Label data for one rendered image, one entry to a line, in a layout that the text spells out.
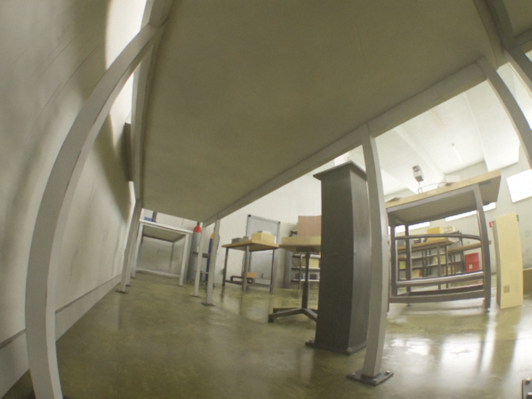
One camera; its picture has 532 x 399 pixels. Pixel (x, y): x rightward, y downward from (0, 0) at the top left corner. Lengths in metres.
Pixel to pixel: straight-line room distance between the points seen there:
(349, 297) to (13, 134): 1.09
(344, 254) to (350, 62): 0.74
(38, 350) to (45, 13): 0.48
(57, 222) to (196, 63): 0.57
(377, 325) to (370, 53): 0.77
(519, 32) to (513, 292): 1.55
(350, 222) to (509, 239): 1.34
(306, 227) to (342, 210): 1.04
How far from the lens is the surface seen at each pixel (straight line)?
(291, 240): 1.60
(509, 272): 1.90
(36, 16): 0.40
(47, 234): 0.37
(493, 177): 1.91
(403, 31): 0.67
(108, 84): 0.46
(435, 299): 1.83
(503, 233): 1.91
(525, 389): 0.69
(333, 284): 1.00
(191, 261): 5.68
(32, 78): 0.43
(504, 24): 0.78
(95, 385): 0.59
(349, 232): 0.98
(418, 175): 2.12
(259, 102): 0.79
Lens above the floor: 0.32
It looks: 20 degrees up
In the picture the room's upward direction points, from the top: 5 degrees clockwise
